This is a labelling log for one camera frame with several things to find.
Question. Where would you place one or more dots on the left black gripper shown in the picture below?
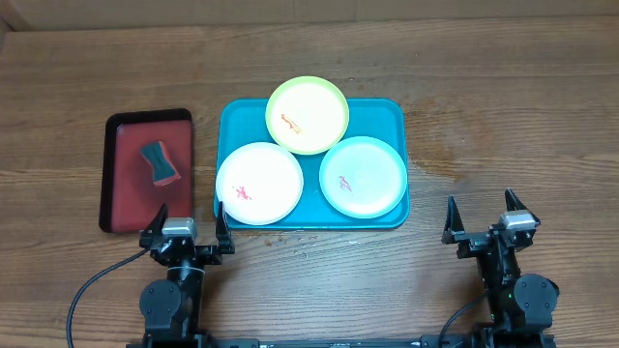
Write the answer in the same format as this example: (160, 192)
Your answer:
(205, 256)

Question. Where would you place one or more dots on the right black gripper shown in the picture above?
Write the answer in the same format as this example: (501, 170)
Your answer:
(472, 242)

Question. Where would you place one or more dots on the red green sponge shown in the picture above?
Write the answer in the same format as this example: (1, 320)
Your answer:
(163, 170)

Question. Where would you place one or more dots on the white pink plate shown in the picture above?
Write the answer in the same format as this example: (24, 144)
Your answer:
(259, 183)

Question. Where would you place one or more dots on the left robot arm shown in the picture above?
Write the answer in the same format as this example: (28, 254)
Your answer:
(171, 306)

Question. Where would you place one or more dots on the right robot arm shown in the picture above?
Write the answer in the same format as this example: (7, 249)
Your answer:
(520, 306)

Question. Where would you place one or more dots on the dark red small tray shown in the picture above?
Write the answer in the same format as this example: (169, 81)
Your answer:
(129, 199)

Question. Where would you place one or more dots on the teal plastic tray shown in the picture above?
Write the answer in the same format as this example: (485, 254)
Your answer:
(243, 122)

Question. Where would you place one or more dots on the light blue plate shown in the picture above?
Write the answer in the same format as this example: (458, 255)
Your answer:
(363, 177)

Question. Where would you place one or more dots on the yellow-green plate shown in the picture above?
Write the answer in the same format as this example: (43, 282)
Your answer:
(307, 115)

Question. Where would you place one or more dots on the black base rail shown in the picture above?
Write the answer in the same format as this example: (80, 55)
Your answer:
(425, 341)

